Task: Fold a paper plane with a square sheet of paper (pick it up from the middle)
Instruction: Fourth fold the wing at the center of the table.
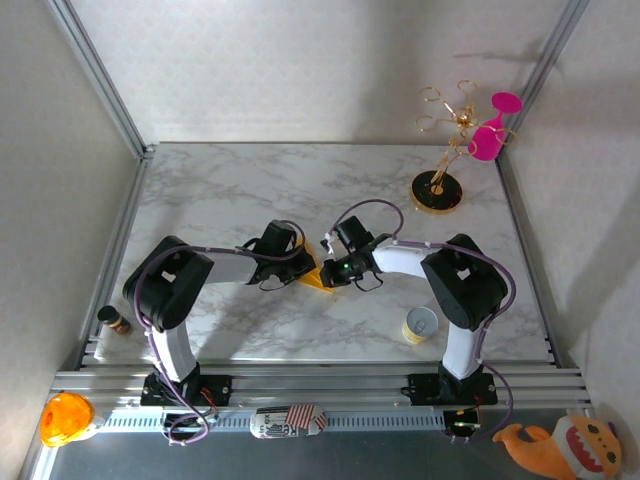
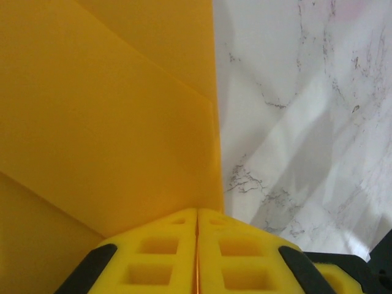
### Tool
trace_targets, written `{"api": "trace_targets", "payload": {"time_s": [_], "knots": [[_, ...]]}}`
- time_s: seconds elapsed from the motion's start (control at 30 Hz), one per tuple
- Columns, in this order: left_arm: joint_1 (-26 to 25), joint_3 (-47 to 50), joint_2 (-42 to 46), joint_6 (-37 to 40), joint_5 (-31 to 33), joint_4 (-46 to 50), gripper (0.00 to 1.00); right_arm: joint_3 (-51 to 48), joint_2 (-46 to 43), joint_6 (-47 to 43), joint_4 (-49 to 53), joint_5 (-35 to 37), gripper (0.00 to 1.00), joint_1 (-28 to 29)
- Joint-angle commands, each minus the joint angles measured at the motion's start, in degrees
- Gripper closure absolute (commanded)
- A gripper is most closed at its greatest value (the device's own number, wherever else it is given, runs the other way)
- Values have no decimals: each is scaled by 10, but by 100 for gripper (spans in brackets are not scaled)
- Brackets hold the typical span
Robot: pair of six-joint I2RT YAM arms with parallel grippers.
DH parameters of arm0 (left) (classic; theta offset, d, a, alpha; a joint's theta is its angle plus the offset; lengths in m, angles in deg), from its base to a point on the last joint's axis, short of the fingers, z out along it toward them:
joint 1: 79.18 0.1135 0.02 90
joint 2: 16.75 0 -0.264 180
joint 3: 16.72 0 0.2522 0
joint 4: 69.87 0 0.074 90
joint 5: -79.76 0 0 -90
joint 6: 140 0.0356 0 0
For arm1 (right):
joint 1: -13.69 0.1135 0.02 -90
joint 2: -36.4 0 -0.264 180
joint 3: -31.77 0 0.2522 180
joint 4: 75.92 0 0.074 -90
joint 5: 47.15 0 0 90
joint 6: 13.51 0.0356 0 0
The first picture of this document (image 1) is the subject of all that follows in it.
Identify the yellow tin can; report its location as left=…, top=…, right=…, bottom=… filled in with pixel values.
left=401, top=306, right=440, bottom=346

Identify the printed striped drink can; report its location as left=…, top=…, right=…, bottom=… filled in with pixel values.
left=249, top=403, right=328, bottom=440

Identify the pink plastic wine glass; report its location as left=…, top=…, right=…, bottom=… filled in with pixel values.
left=467, top=92, right=524, bottom=163

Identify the brown bottle black cap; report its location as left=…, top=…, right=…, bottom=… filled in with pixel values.
left=96, top=304, right=133, bottom=336

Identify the black electronics board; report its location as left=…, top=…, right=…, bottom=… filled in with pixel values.
left=442, top=408, right=482, bottom=442
left=162, top=412, right=214, bottom=437

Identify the orange translucent plastic ball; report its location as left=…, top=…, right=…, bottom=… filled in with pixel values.
left=39, top=392, right=106, bottom=448

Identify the orange plush monster toy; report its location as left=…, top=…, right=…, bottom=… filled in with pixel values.
left=492, top=414, right=624, bottom=480

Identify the right gripper thin black wire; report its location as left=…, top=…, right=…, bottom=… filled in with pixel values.
left=352, top=272, right=384, bottom=294

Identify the gold wire glass rack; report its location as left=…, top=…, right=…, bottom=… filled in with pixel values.
left=410, top=79, right=519, bottom=215

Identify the aluminium frame cross rail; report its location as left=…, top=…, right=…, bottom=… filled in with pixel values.
left=49, top=367, right=594, bottom=412

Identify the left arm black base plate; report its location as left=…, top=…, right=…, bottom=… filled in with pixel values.
left=139, top=374, right=234, bottom=407

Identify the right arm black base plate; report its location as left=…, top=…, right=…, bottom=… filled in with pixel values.
left=407, top=372, right=500, bottom=407

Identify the grey slotted cable duct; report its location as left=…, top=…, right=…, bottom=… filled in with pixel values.
left=97, top=408, right=451, bottom=434

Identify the aluminium table side rail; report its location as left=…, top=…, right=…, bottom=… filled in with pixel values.
left=494, top=149, right=574, bottom=369
left=74, top=149, right=154, bottom=371

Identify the aluminium frame post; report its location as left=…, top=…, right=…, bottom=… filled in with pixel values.
left=497, top=0, right=591, bottom=161
left=45, top=0, right=157, bottom=159

